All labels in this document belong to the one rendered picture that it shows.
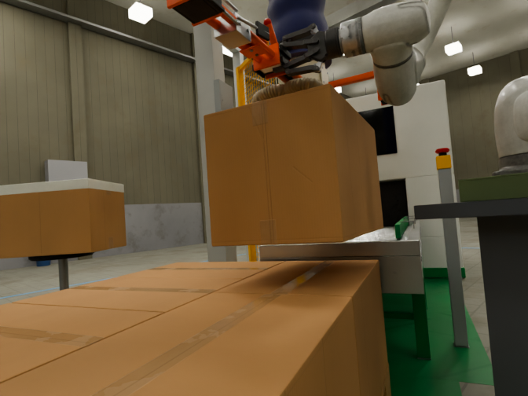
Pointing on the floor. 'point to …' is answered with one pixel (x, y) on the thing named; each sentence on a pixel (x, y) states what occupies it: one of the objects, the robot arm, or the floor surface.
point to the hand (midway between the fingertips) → (271, 60)
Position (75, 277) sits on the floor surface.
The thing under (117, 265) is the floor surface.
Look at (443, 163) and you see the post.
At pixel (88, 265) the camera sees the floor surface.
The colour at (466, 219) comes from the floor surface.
